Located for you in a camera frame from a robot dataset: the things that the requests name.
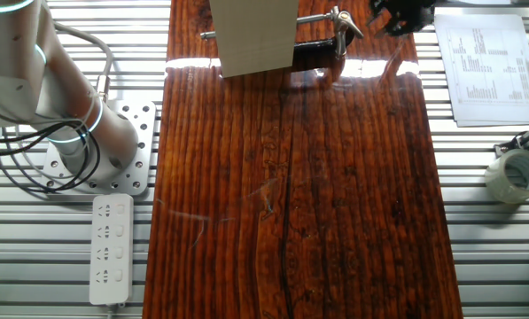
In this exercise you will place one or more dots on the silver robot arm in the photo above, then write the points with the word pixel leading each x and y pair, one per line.
pixel 25 66

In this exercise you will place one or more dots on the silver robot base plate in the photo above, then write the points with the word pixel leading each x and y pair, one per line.
pixel 140 133

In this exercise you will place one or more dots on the white power strip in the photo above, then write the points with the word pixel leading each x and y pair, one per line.
pixel 111 248

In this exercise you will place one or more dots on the clear tape roll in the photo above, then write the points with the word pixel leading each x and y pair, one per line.
pixel 512 177

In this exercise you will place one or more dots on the printed paper sheets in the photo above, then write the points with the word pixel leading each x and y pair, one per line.
pixel 490 88

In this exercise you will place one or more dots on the brown wood grain board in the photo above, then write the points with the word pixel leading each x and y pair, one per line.
pixel 290 199

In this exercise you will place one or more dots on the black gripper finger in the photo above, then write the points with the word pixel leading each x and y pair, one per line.
pixel 397 30
pixel 378 11

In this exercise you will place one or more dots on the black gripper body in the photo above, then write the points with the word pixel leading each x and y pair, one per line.
pixel 412 15

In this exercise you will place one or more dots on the black base metal crank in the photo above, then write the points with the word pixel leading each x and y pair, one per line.
pixel 341 26

